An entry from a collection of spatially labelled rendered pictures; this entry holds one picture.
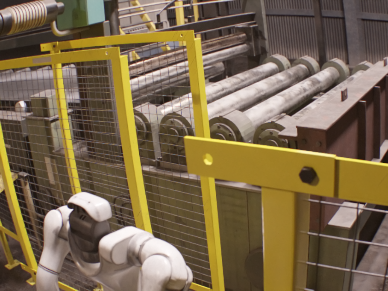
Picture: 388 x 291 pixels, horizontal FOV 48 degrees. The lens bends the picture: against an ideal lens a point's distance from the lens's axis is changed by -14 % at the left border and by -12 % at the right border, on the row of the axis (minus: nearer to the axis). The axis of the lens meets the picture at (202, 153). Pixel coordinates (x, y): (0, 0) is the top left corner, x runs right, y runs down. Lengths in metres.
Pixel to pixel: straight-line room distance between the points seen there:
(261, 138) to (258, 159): 2.11
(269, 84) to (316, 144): 1.63
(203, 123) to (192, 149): 1.63
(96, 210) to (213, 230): 1.33
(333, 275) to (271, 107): 1.22
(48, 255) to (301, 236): 1.00
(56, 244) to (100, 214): 0.31
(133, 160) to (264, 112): 1.35
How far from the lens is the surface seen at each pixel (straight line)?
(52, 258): 1.50
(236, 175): 0.61
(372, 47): 11.71
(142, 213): 2.11
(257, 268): 3.02
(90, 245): 1.26
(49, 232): 1.49
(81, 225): 1.26
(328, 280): 2.89
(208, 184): 2.37
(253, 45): 4.97
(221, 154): 0.61
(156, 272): 1.15
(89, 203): 1.23
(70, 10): 3.23
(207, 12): 5.97
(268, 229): 0.63
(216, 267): 2.60
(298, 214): 0.61
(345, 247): 2.72
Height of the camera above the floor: 2.05
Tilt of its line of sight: 20 degrees down
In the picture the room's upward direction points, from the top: 6 degrees counter-clockwise
